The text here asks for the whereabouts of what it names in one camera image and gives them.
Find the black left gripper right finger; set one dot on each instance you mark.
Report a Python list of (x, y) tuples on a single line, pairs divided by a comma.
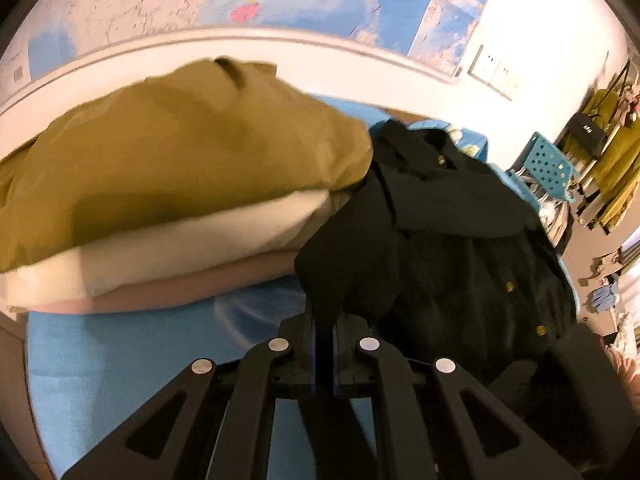
[(429, 421)]

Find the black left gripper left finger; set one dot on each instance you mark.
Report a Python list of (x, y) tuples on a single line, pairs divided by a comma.
[(212, 421)]

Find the black coat with gold buttons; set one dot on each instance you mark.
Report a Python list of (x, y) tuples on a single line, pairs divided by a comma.
[(443, 260)]

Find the clothes rack with yellow garments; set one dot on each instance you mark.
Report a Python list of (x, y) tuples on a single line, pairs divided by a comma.
[(602, 140)]

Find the blue floral bed sheet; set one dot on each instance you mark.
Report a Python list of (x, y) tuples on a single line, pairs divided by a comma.
[(87, 373)]

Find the pink folded garment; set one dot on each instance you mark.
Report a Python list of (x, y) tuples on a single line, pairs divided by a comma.
[(171, 292)]

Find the cream folded garment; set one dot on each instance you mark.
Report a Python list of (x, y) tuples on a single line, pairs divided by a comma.
[(174, 249)]

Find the teal perforated plastic chair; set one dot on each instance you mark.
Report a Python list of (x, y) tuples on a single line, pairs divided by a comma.
[(544, 173)]

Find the mustard yellow folded garment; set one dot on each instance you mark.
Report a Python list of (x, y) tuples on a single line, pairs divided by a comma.
[(208, 137)]

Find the white wall socket panel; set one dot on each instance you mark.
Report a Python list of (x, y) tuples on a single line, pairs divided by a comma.
[(494, 71)]

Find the colourful wall map poster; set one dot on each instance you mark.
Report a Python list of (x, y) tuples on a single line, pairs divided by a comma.
[(55, 32)]

